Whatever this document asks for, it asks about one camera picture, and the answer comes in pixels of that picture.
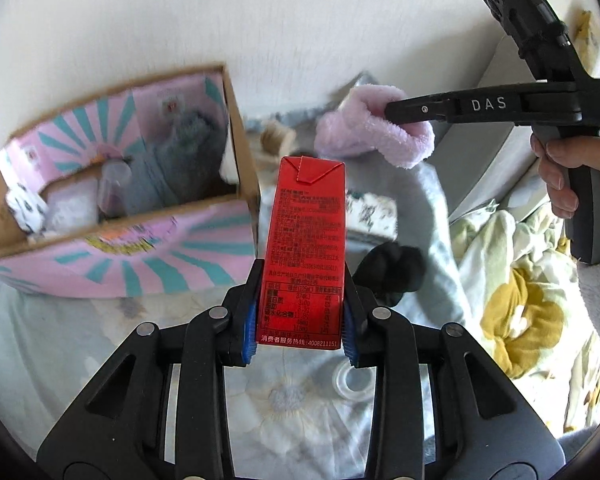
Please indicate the pink printed cardboard box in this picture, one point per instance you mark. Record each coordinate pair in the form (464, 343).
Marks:
(155, 260)

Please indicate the red drink carton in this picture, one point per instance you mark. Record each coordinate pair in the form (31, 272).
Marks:
(300, 240)

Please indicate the floral patterned pouch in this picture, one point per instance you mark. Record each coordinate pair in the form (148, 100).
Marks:
(372, 215)

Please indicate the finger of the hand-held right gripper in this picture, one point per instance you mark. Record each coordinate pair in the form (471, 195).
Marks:
(425, 109)

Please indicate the small clear cup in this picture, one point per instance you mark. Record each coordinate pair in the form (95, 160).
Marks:
(114, 171)

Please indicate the grey cushion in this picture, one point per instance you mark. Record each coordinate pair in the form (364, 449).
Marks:
(485, 170)

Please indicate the floral blanket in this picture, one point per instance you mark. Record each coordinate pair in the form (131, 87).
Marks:
(525, 310)

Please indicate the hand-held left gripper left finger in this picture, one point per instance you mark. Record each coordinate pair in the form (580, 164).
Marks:
(249, 335)

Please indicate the white patterned sock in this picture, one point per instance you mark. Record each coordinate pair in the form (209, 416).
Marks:
(25, 210)

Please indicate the black sock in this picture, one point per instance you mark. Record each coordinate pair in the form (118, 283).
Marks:
(392, 270)

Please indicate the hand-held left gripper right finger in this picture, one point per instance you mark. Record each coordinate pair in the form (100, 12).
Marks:
(351, 340)

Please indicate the clear tape roll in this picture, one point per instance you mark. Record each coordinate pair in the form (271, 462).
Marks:
(341, 382)

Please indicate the pink fluffy cloth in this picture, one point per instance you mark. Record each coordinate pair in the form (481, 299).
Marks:
(360, 135)

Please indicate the grey plush toy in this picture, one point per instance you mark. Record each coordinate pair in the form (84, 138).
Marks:
(180, 170)

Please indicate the person's right hand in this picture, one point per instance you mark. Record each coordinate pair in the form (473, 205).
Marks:
(555, 170)

